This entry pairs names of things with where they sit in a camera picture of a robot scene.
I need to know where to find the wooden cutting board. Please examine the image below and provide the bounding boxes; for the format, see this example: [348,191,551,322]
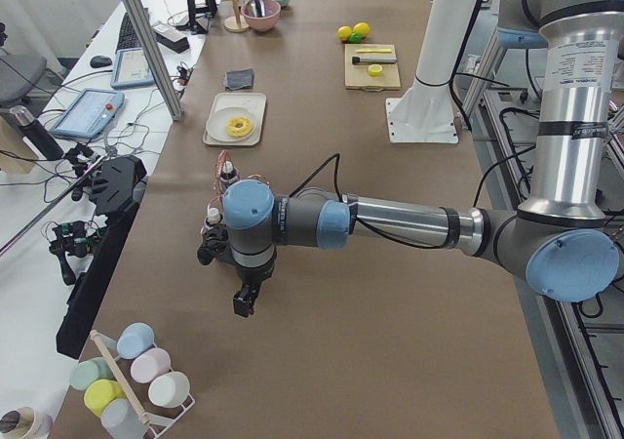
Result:
[344,44,401,91]

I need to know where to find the grey folded cloth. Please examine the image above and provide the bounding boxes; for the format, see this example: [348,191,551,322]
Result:
[223,68,254,91]

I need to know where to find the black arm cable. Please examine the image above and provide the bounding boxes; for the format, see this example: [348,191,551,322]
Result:
[288,153,537,250]

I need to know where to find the white wire cup rack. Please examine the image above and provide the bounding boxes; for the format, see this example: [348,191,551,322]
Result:
[110,339,195,438]

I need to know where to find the pink cup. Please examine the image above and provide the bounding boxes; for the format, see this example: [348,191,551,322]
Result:
[131,347,171,383]

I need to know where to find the black keyboard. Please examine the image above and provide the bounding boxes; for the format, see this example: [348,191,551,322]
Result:
[115,13,141,52]

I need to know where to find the half lemon slice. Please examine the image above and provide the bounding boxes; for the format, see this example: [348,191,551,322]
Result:
[367,64,383,77]

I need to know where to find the blue teach pendant tablet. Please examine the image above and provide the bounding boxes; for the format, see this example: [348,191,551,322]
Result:
[50,89,125,140]

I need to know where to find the aluminium frame post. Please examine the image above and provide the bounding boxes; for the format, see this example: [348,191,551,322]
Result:
[121,0,183,121]

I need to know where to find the light blue cup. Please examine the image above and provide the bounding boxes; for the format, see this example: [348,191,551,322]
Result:
[117,322,155,360]

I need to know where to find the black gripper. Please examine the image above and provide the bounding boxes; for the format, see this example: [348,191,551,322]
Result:
[233,261,274,316]

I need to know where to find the grey office chair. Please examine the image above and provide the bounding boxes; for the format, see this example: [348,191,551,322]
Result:
[1,55,47,107]

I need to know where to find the black computer mouse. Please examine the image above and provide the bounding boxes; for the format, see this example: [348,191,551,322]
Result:
[90,56,112,68]

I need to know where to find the glazed donut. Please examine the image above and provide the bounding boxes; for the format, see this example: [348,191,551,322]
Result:
[225,116,254,139]

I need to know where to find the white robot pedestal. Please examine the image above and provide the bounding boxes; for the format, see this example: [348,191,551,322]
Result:
[386,0,482,144]

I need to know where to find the wooden mug tree stand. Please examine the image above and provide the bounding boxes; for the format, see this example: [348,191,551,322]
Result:
[222,0,251,33]

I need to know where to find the yellow lemon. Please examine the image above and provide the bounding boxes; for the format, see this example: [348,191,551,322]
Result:
[336,25,353,42]
[353,21,371,39]

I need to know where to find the white cup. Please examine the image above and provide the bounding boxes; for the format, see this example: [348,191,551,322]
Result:
[148,371,190,408]

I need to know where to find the mint green cup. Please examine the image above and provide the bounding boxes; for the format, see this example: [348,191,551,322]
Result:
[69,357,114,391]

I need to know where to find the tea bottle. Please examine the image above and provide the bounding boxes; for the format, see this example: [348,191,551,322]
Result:
[219,160,240,191]
[203,207,222,230]

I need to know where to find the grey blue cup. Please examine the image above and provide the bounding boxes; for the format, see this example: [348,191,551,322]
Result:
[100,398,147,439]

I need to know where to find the black thermos bottle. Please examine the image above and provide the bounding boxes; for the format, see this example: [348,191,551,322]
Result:
[9,105,64,161]

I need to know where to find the copper wire bottle rack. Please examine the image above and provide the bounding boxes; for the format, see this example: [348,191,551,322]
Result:
[200,150,275,237]

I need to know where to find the white round plate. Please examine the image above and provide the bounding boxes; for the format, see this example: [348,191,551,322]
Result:
[206,107,257,142]

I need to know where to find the yellow cup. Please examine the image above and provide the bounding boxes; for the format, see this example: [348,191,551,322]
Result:
[83,379,126,418]

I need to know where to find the green lime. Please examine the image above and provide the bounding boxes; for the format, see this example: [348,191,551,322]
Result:
[349,32,364,44]

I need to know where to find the wooden rack handle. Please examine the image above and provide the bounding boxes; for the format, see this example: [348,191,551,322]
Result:
[90,330,149,424]

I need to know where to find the pink bowl with ice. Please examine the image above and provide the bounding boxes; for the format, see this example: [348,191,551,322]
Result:
[241,0,281,32]

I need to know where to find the yellow plastic knife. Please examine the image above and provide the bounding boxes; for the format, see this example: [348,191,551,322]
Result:
[355,47,393,54]

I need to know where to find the beige serving tray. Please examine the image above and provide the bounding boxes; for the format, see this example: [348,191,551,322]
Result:
[203,93,267,147]

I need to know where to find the steel ice scoop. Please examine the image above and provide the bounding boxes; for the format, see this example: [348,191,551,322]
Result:
[248,0,266,19]

